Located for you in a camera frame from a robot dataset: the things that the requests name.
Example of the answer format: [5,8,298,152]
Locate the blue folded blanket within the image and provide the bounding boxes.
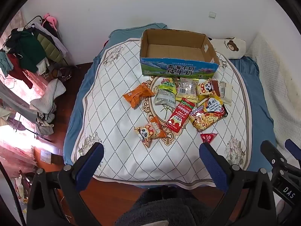
[109,23,168,38]

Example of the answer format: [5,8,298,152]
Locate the dark red garment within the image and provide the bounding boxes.
[7,54,33,89]

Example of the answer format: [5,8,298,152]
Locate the dark green jacket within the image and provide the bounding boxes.
[5,31,46,73]

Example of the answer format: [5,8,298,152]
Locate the red triangular snack packet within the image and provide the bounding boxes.
[200,132,219,144]

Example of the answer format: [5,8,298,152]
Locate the white textured blanket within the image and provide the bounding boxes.
[245,33,301,157]

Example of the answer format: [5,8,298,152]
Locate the blue bedsheet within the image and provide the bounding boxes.
[63,24,277,179]

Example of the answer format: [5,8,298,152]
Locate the cream and brown snack packet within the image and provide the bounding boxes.
[210,80,234,106]

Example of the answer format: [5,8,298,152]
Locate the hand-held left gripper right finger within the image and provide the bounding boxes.
[199,142,277,226]

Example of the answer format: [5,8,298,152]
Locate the orange panda snack packet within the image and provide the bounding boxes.
[135,116,167,148]

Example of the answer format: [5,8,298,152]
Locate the bear print pillow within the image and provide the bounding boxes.
[208,37,246,59]

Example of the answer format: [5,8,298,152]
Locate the yellow panda snack packet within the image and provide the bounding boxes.
[196,78,223,103]

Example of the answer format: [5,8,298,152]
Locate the litter heap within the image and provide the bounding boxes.
[14,171,36,204]

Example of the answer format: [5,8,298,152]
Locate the olive puffer vest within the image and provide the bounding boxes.
[36,33,64,63]

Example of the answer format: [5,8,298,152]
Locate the cardboard box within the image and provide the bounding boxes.
[140,28,220,79]

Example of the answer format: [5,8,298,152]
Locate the white diamond-patterned bed mat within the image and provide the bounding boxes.
[72,36,248,190]

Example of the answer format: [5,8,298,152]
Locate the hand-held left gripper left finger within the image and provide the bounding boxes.
[26,142,105,226]

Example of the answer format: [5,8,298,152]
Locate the yellow instant noodle packet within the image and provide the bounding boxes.
[189,97,228,132]

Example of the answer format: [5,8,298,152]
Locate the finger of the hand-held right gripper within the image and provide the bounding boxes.
[260,140,289,178]
[284,139,301,164]

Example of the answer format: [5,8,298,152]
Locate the green and grey snack packet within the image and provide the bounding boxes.
[154,78,177,106]

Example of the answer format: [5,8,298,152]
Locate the person's dark fleece clothing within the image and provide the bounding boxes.
[115,186,213,226]

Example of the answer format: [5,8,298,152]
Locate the black clothes rack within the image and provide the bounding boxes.
[24,15,71,66]

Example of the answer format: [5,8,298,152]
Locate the pile of pale clothes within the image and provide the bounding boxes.
[30,79,67,136]

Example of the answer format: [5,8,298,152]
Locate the clear yellow noodle packet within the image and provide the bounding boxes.
[175,77,200,102]

